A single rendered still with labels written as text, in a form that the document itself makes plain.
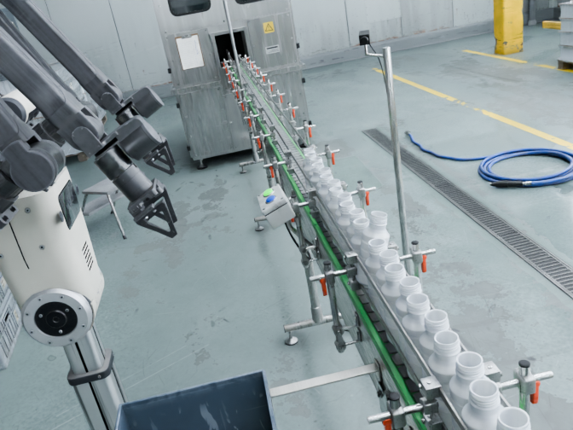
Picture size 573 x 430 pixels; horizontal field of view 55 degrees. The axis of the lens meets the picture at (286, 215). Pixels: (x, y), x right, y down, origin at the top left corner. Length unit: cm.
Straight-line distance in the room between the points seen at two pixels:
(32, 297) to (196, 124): 462
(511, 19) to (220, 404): 912
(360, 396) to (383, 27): 997
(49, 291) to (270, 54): 471
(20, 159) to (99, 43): 1038
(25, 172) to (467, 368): 82
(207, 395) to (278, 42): 489
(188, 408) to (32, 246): 49
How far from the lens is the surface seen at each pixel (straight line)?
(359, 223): 130
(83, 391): 161
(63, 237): 134
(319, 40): 1157
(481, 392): 83
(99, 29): 1143
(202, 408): 127
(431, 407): 90
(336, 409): 251
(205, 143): 595
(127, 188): 111
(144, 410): 127
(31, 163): 111
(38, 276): 139
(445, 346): 88
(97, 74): 153
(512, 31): 997
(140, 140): 108
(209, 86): 580
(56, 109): 109
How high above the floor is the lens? 170
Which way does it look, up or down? 23 degrees down
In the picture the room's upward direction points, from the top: 11 degrees counter-clockwise
